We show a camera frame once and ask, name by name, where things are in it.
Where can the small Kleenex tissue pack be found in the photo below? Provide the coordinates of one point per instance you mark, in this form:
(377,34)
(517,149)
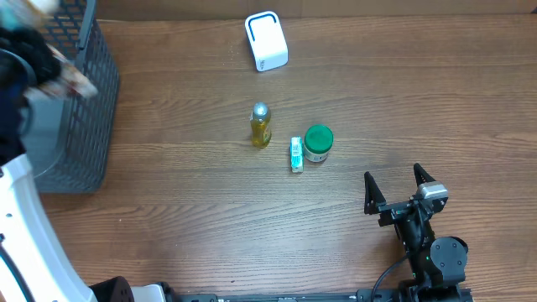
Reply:
(296,155)

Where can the clear bottle with silver cap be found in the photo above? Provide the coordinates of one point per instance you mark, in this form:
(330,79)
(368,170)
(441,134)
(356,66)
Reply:
(260,124)

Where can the colourful snack wrapper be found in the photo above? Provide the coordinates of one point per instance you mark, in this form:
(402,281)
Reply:
(70,82)

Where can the brown snack packet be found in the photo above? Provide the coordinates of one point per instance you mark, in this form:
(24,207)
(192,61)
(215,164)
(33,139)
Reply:
(42,7)

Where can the grey plastic mesh basket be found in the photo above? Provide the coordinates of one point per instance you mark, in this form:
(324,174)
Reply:
(67,140)

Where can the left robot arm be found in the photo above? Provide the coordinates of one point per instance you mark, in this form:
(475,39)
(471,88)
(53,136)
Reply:
(34,266)

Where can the white barcode scanner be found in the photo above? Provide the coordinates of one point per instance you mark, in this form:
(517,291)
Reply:
(267,41)

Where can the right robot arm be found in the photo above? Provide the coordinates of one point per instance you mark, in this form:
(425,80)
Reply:
(437,264)

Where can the green lid jar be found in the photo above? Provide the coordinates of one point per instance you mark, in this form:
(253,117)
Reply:
(318,141)

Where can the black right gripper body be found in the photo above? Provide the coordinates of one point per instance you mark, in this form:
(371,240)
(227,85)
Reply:
(409,226)

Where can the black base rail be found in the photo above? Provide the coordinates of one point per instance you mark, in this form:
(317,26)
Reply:
(285,298)

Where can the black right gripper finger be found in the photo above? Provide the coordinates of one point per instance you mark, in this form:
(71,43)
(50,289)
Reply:
(421,176)
(374,198)

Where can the teal tissue pack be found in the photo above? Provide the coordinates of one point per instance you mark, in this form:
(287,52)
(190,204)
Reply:
(18,14)

